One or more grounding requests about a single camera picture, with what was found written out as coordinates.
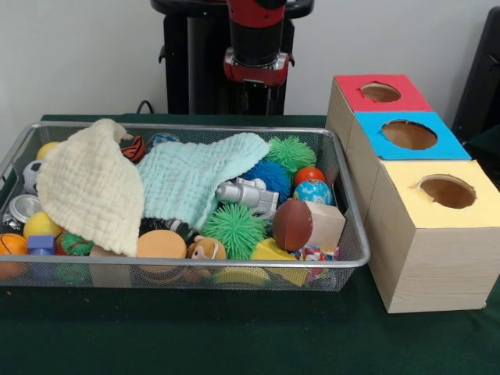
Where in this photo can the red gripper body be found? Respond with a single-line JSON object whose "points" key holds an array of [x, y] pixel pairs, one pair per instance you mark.
{"points": [[256, 73]]}

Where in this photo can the green spiky ball with eyes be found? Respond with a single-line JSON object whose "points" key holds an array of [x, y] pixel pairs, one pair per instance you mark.
{"points": [[291, 152]]}

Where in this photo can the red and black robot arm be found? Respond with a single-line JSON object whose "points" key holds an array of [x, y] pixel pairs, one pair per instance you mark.
{"points": [[255, 35]]}

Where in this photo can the clear mesh bin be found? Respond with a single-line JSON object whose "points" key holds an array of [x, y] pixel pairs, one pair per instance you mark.
{"points": [[349, 234]]}

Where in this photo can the wooden box with three holes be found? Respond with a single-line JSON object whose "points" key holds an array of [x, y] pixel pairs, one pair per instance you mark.
{"points": [[437, 266]]}

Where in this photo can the blue spiky ball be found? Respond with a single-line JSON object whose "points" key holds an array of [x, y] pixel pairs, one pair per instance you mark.
{"points": [[269, 176]]}

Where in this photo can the mint green muslin cloth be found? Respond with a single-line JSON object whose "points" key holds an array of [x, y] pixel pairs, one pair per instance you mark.
{"points": [[187, 176]]}

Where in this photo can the blue globe ball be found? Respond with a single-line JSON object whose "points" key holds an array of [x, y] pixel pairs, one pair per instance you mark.
{"points": [[314, 192]]}

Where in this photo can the brown toy football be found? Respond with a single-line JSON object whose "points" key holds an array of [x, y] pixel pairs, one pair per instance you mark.
{"points": [[292, 225]]}

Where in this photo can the plain green spiky ball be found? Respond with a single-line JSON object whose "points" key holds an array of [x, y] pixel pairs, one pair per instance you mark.
{"points": [[234, 230]]}

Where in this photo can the plain wooden block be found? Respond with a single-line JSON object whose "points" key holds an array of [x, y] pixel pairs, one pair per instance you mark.
{"points": [[328, 225]]}

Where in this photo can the cream muslin cloth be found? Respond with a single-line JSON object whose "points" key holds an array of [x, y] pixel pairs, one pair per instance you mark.
{"points": [[90, 187]]}

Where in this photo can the dark green side table cloth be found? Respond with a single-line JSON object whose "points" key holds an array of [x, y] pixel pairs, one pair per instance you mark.
{"points": [[488, 150]]}

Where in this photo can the dark green tablecloth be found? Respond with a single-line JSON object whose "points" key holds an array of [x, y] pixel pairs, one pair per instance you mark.
{"points": [[234, 336]]}

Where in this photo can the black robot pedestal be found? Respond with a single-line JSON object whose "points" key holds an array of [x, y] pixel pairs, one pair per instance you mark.
{"points": [[195, 62]]}

